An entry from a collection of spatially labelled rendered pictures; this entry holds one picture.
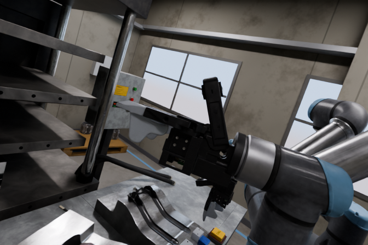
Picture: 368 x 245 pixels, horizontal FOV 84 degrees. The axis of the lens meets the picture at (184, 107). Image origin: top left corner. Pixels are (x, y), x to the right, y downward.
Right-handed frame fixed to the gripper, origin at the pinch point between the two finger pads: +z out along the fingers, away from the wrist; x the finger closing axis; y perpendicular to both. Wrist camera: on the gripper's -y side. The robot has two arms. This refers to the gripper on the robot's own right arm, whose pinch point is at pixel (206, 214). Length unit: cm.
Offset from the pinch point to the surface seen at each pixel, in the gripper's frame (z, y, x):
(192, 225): 11.8, -5.7, 4.9
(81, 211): 21, -50, -24
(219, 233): 17.2, 4.4, 20.6
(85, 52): -51, -82, -22
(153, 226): 13.0, -17.5, -10.4
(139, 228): 11.9, -19.8, -17.3
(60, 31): -60, -140, -8
